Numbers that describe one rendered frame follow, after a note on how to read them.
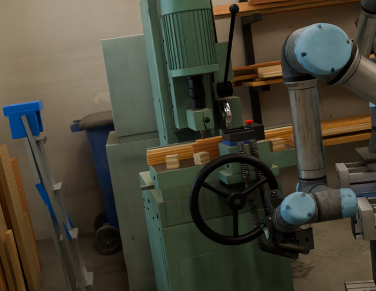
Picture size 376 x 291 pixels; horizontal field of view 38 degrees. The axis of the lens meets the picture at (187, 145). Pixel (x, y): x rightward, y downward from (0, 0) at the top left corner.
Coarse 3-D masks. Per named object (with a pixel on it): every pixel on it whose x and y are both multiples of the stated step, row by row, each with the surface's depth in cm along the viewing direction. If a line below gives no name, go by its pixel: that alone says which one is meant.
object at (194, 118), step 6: (204, 108) 199; (192, 114) 193; (198, 114) 192; (204, 114) 192; (210, 114) 193; (192, 120) 195; (198, 120) 192; (210, 120) 193; (192, 126) 196; (198, 126) 192; (204, 126) 193; (210, 126) 193; (204, 132) 198
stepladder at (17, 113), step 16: (16, 112) 242; (32, 112) 243; (16, 128) 243; (32, 128) 244; (32, 144) 244; (32, 160) 246; (48, 176) 249; (48, 192) 247; (48, 208) 249; (64, 208) 266; (64, 224) 252; (64, 240) 251; (64, 256) 256; (80, 256) 270; (64, 272) 254; (80, 272) 256; (80, 288) 255
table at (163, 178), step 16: (288, 144) 197; (192, 160) 193; (272, 160) 187; (288, 160) 188; (160, 176) 180; (176, 176) 181; (192, 176) 182; (208, 176) 183; (224, 176) 177; (240, 176) 176
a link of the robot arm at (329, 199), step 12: (312, 192) 142; (324, 192) 136; (336, 192) 135; (348, 192) 135; (324, 204) 133; (336, 204) 133; (348, 204) 134; (324, 216) 134; (336, 216) 134; (348, 216) 136
